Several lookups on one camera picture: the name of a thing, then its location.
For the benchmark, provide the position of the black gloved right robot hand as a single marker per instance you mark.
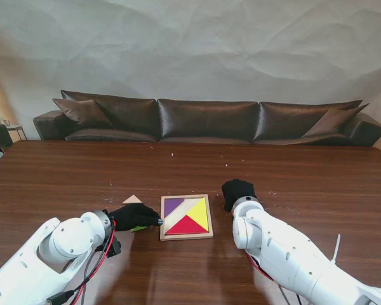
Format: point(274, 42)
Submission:
point(238, 190)

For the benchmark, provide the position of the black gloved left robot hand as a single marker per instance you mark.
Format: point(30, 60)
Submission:
point(133, 216)

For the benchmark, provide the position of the green tangram square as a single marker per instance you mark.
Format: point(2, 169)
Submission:
point(138, 228)

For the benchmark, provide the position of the purple tangram triangle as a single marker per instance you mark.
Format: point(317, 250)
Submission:
point(171, 206)

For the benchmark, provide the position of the large yellow tangram triangle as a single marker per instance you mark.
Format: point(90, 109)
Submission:
point(199, 213)

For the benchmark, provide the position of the large red tangram triangle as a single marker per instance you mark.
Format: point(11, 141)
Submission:
point(186, 226)

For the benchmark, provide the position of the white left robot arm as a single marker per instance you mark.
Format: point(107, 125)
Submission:
point(60, 251)

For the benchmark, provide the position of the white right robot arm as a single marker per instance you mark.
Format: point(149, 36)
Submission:
point(282, 248)

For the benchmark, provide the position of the small beige tangram triangle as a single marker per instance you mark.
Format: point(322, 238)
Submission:
point(132, 199)

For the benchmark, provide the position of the light wooden square tray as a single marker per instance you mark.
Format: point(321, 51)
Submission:
point(185, 206)

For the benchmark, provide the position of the dark brown leather sofa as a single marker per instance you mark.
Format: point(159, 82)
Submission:
point(206, 120)

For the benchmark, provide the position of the brown throw cushion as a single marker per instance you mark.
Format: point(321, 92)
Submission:
point(331, 122)
point(82, 112)

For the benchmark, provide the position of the small metal side table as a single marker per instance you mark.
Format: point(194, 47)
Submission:
point(16, 127)

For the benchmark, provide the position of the white crumpled backdrop sheet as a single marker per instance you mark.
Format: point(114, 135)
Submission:
point(190, 47)

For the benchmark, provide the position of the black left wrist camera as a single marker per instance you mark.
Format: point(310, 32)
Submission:
point(114, 247)

